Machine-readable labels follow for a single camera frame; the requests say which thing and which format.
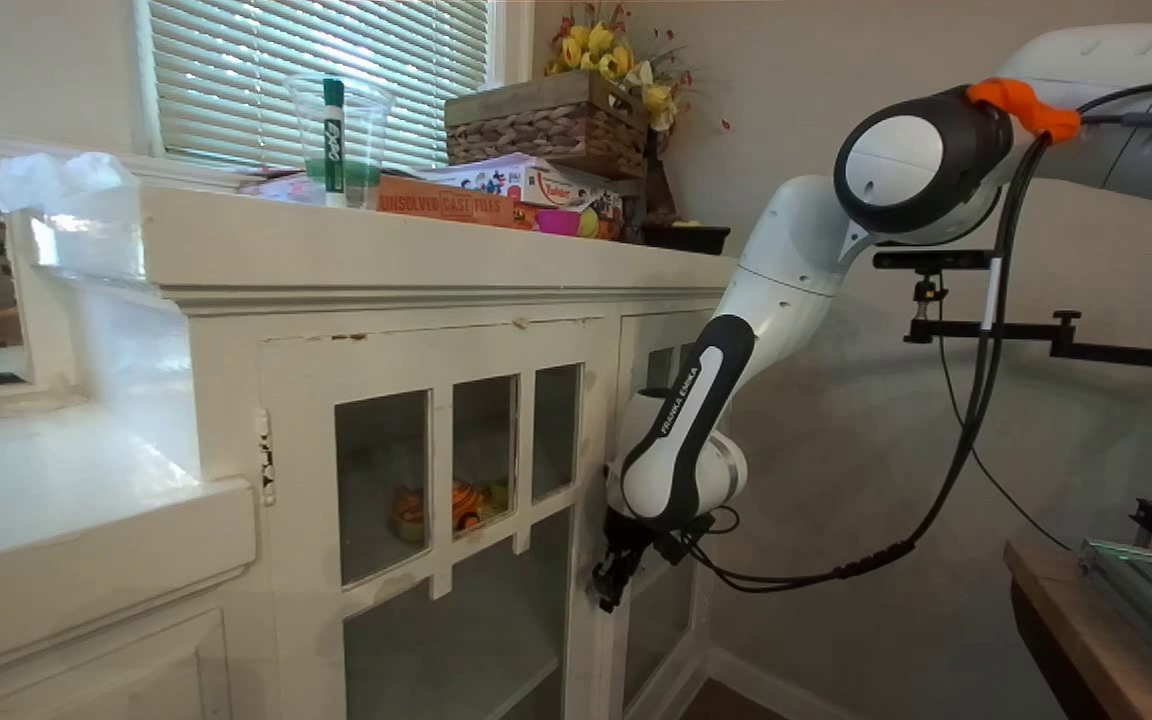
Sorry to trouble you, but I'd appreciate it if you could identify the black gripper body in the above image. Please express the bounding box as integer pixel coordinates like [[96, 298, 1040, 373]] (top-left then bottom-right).
[[596, 508, 721, 591]]

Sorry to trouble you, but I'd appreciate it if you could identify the tall white cabinet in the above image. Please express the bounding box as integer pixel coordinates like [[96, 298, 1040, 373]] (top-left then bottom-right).
[[138, 185, 741, 720]]

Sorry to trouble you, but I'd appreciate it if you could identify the low white drawer cabinet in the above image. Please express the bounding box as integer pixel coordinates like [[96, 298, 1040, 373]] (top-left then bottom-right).
[[0, 123, 267, 720]]

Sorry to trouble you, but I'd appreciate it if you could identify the orange colourful toy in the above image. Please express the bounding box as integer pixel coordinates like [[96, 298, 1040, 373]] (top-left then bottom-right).
[[384, 477, 507, 549]]

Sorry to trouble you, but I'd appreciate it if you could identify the dark shallow tray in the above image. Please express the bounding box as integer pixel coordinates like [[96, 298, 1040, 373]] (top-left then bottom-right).
[[627, 215, 737, 261]]

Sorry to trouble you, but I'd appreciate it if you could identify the pink small item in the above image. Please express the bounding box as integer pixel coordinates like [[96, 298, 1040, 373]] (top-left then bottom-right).
[[532, 202, 591, 239]]

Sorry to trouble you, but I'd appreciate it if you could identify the dark vase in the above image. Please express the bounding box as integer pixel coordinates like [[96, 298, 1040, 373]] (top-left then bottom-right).
[[634, 123, 688, 230]]

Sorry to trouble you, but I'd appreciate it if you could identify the white colourful printed box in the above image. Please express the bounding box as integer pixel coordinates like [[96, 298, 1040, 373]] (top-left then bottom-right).
[[421, 148, 627, 226]]

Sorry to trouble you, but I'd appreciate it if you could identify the orange flat box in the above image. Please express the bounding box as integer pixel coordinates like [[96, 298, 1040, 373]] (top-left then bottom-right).
[[371, 173, 543, 232]]

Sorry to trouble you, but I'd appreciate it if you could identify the brown wicker basket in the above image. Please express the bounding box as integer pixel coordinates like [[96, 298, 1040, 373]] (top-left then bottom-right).
[[442, 71, 653, 185]]

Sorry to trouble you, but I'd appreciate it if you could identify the wooden table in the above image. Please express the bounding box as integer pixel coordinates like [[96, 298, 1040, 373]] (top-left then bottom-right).
[[998, 538, 1152, 720]]

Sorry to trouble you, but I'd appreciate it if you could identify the yellow flower bunch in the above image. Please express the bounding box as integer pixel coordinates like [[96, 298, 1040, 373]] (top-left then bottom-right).
[[543, 3, 696, 137]]

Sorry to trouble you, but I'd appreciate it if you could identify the clear plastic cup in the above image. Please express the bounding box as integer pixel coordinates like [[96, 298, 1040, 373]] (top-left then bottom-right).
[[296, 79, 396, 214]]

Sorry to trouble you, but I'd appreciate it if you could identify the green white marker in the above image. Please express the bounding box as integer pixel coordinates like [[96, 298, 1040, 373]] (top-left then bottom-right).
[[316, 78, 353, 209]]

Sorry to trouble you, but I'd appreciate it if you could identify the white window blind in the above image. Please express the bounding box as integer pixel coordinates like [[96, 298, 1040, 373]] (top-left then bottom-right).
[[149, 0, 497, 175]]

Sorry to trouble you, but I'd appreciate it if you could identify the thin black cable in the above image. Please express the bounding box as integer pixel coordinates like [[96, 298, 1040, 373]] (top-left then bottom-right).
[[932, 332, 1080, 556]]

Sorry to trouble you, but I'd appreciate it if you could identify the black stereo camera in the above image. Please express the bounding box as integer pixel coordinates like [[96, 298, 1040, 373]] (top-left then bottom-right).
[[866, 245, 998, 282]]

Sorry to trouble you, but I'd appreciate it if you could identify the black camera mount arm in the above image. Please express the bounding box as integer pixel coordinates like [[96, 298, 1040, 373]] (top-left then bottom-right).
[[900, 271, 1152, 379]]

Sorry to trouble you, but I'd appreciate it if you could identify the orange strap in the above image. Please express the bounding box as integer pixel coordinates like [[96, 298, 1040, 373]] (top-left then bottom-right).
[[963, 78, 1086, 148]]

